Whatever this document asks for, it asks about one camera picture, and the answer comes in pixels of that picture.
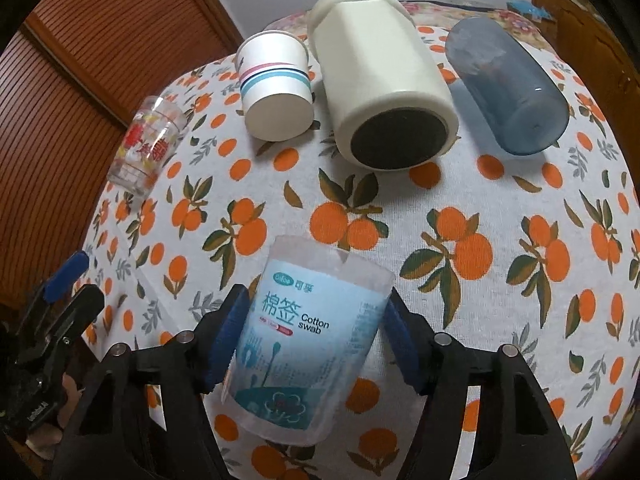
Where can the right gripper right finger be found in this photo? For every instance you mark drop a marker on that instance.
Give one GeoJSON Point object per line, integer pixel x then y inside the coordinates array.
{"type": "Point", "coordinates": [517, 436]}

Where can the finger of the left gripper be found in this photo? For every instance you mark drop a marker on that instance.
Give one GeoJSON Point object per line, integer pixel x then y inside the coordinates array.
{"type": "Point", "coordinates": [38, 360]}
{"type": "Point", "coordinates": [49, 292]}

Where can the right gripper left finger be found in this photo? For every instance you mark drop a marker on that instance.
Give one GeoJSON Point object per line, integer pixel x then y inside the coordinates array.
{"type": "Point", "coordinates": [142, 414]}

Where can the clear cotton swab container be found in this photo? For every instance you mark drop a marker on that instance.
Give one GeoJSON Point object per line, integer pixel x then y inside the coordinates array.
{"type": "Point", "coordinates": [308, 332]}

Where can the striped white paper cup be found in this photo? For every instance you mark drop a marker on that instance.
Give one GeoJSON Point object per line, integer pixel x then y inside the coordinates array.
{"type": "Point", "coordinates": [275, 86]}

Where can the blue translucent plastic cup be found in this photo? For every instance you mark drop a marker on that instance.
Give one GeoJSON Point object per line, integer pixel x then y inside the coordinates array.
{"type": "Point", "coordinates": [524, 108]}

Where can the clear glass with red print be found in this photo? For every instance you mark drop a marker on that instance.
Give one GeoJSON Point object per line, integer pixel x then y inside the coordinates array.
{"type": "Point", "coordinates": [152, 136]}

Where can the orange print tablecloth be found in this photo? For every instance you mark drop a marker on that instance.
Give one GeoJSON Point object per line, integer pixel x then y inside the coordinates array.
{"type": "Point", "coordinates": [541, 252]}

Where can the wooden louvered wardrobe door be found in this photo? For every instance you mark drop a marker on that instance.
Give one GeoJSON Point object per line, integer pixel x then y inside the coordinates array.
{"type": "Point", "coordinates": [73, 72]}

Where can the cream ceramic mug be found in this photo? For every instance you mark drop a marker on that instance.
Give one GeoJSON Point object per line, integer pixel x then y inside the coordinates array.
{"type": "Point", "coordinates": [390, 106]}

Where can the wooden sideboard cabinet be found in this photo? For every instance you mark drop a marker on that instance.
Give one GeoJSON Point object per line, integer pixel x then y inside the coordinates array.
{"type": "Point", "coordinates": [600, 60]}

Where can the floral bed sheet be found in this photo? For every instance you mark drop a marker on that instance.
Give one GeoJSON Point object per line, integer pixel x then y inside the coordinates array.
{"type": "Point", "coordinates": [425, 13]}

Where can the blue plastic item on bed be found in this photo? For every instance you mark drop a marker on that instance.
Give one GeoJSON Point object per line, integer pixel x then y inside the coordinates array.
{"type": "Point", "coordinates": [529, 10]}

